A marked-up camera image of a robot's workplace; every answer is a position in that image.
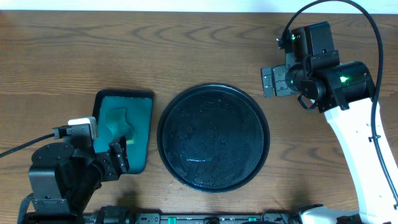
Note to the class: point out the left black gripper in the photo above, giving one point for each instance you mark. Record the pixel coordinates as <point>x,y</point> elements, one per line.
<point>109,164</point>

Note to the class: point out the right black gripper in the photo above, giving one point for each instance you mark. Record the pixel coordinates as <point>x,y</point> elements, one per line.
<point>280,79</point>

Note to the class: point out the green yellow sponge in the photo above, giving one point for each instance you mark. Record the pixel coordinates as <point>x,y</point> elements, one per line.
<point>116,122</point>

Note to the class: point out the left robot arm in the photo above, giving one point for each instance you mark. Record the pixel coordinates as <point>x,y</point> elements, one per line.
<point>64,176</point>

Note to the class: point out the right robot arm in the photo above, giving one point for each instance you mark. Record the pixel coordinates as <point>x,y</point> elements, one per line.
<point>343,92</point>

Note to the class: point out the rectangular black water tray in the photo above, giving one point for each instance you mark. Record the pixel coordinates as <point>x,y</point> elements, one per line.
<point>138,105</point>

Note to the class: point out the round black tray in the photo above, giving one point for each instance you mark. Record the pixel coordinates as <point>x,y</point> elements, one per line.
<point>213,138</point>

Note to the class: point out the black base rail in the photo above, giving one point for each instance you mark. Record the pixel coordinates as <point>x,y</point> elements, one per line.
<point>123,215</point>

